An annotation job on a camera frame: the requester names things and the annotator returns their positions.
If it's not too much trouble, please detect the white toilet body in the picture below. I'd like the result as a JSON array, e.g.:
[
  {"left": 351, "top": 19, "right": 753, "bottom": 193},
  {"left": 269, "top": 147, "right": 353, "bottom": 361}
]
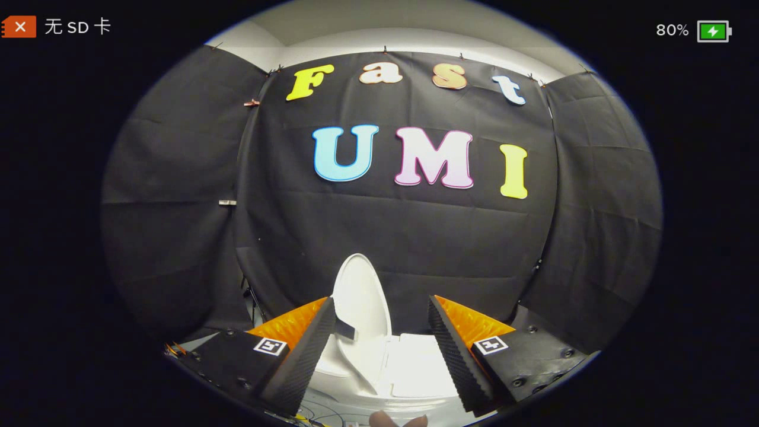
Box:
[{"left": 311, "top": 332, "right": 469, "bottom": 416}]

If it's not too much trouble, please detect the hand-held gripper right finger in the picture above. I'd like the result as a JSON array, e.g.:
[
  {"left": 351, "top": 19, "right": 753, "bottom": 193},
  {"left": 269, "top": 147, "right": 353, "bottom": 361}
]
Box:
[{"left": 428, "top": 295, "right": 594, "bottom": 416}]

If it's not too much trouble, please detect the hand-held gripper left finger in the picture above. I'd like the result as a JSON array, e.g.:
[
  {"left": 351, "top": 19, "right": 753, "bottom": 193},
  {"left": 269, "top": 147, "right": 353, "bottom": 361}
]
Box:
[{"left": 169, "top": 297, "right": 337, "bottom": 417}]

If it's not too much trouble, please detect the black tripod stand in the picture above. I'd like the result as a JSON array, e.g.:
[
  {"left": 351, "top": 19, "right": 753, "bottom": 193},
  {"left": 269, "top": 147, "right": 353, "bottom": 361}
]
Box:
[{"left": 240, "top": 276, "right": 264, "bottom": 324}]

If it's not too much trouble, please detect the black backdrop cloth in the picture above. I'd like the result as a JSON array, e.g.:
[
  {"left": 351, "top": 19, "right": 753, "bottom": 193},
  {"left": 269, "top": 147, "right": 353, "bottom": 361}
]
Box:
[{"left": 101, "top": 44, "right": 663, "bottom": 356}]

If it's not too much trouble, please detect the white toilet lid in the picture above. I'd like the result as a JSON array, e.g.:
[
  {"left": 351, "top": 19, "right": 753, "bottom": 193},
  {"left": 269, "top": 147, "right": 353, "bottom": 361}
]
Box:
[{"left": 331, "top": 254, "right": 393, "bottom": 395}]

